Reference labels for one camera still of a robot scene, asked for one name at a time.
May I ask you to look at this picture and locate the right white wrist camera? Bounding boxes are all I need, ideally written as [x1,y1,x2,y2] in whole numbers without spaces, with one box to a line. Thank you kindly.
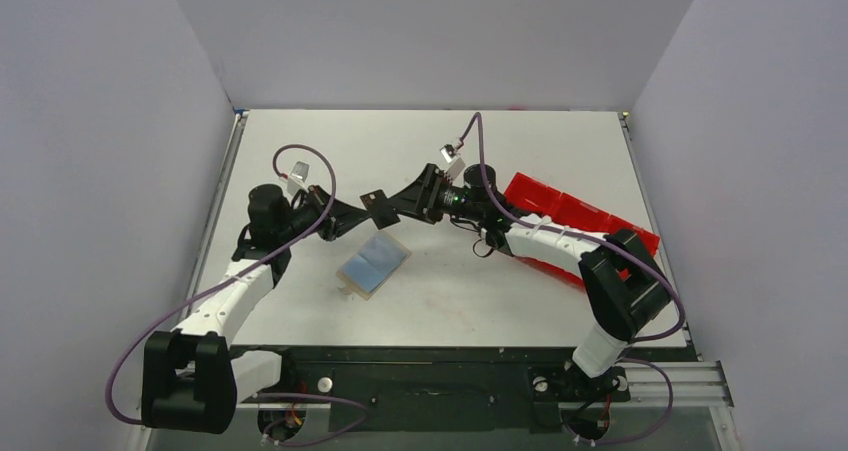
[440,144,465,181]

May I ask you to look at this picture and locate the black looped cable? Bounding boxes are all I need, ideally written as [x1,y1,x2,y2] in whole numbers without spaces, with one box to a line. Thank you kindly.
[472,229,508,260]

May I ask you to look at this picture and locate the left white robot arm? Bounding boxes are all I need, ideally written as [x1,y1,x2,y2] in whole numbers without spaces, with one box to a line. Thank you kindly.
[141,184,369,434]

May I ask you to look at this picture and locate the beige leather card holder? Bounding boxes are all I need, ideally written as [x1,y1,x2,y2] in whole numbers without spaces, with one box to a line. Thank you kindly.
[336,231,412,300]

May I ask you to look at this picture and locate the red plastic bin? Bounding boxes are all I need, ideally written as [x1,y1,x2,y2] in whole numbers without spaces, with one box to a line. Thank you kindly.
[505,173,661,287]

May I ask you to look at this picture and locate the black credit card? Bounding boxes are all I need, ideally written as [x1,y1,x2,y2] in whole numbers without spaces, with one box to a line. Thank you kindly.
[360,189,400,230]

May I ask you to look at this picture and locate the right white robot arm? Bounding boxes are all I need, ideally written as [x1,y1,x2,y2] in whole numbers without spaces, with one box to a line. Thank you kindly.
[370,164,674,398]

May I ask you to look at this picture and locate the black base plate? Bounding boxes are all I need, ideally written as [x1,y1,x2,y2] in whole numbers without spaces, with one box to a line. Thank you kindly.
[247,346,642,433]

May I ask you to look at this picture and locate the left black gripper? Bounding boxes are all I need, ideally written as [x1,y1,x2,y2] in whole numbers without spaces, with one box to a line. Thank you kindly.
[278,185,371,245]

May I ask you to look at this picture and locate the aluminium frame rail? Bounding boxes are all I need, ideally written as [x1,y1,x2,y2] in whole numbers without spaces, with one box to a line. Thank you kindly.
[140,110,734,450]

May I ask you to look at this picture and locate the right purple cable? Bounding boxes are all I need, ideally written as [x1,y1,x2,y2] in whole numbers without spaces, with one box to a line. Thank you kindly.
[457,111,687,446]

